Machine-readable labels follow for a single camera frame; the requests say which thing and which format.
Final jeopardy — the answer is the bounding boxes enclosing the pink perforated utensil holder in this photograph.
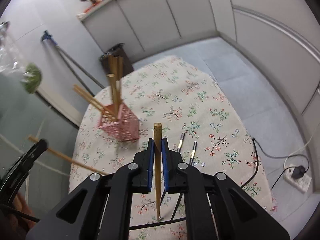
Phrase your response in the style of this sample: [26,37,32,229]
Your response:
[97,103,139,141]

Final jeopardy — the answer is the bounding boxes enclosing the floral tablecloth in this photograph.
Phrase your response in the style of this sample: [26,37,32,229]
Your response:
[68,56,278,240]

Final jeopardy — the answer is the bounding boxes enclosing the wooden chopstick gripper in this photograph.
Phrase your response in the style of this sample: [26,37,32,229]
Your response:
[27,134,108,176]

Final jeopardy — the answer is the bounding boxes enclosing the white cable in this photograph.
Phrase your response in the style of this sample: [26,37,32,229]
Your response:
[285,127,320,163]

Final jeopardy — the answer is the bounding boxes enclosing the white power strip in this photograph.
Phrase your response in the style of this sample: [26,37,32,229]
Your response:
[284,165,311,193]

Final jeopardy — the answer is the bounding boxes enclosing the black power adapter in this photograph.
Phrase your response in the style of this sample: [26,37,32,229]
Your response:
[291,165,306,180]

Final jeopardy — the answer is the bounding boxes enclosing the grey kitchen cabinets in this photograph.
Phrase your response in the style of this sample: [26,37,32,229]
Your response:
[79,0,319,137]

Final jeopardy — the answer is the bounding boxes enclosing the plastic bag with greens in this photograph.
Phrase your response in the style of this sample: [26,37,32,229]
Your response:
[1,21,42,94]

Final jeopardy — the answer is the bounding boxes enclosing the wooden chopsticks in holder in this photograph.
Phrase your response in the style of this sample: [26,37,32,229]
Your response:
[73,55,124,122]

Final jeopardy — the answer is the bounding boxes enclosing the wooden chopstick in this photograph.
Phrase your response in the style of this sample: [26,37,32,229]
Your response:
[153,122,162,221]

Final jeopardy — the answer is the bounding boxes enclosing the black trash bin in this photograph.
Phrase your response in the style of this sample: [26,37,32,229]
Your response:
[99,42,135,78]

